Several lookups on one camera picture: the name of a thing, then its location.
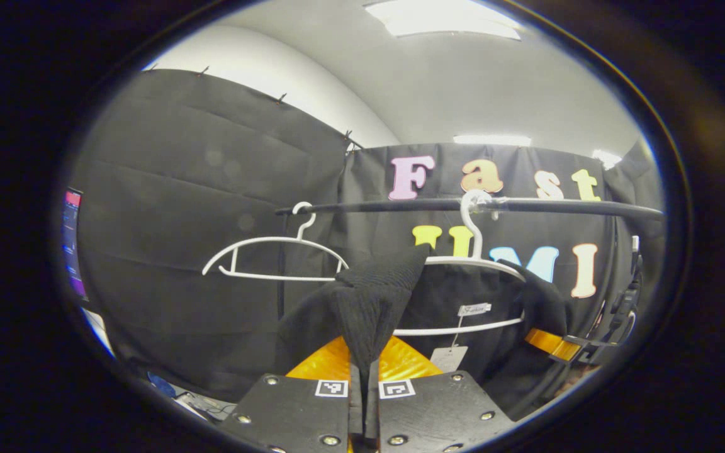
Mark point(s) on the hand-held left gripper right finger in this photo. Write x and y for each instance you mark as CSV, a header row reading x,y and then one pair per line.
x,y
372,409

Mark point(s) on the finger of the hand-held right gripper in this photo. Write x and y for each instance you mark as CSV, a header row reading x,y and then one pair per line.
x,y
551,343

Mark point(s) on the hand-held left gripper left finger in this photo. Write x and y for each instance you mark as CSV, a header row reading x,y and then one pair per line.
x,y
355,409

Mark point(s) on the black jacket with tag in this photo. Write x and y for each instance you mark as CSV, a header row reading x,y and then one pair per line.
x,y
369,302

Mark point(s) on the white hanger with jacket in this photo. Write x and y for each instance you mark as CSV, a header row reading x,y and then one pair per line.
x,y
477,242

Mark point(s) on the empty white clothes hanger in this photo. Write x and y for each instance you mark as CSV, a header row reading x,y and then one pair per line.
x,y
287,277

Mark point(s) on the black garment rack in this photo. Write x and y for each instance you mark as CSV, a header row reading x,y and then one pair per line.
x,y
557,204

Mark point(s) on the blue object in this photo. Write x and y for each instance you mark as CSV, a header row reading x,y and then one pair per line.
x,y
162,385

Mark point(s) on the white object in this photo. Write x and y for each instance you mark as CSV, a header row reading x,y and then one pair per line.
x,y
98,330

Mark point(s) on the black backdrop cloth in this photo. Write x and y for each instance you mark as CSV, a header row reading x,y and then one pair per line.
x,y
180,189

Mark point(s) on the computer monitor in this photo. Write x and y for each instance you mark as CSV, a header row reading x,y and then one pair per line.
x,y
73,251

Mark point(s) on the large ceiling light panel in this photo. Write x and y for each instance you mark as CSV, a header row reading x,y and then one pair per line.
x,y
444,16

